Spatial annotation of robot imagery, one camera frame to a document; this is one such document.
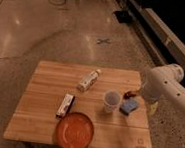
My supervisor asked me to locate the orange ceramic bowl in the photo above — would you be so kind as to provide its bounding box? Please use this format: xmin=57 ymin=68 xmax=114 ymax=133
xmin=55 ymin=112 xmax=95 ymax=148

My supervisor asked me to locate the red small object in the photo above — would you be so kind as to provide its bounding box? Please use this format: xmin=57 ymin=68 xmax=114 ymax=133
xmin=124 ymin=91 xmax=137 ymax=99

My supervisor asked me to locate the black floor plate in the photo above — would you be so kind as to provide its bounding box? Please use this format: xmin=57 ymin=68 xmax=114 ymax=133
xmin=113 ymin=10 xmax=133 ymax=23

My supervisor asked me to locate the white plastic bottle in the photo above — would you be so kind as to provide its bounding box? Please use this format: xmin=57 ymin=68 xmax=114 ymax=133
xmin=77 ymin=69 xmax=101 ymax=92

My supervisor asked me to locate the small rectangular box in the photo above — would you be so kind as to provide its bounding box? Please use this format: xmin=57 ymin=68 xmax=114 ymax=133
xmin=56 ymin=94 xmax=75 ymax=117

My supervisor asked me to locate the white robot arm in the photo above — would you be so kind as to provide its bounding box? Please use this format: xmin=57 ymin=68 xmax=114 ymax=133
xmin=139 ymin=64 xmax=185 ymax=115

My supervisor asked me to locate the blue sponge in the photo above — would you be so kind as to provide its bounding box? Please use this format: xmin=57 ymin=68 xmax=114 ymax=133
xmin=120 ymin=98 xmax=139 ymax=116

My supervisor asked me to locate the wooden folding table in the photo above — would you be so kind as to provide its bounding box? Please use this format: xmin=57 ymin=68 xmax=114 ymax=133
xmin=3 ymin=61 xmax=152 ymax=148

